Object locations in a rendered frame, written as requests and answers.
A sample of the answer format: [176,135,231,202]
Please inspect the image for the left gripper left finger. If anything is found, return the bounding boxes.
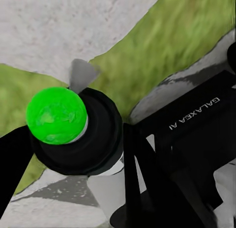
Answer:
[0,125,34,219]

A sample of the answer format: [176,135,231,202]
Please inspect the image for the insectifuge atomizer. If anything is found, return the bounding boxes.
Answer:
[26,58,124,176]

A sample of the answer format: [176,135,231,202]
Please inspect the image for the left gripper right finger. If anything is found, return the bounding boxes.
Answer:
[123,123,206,228]

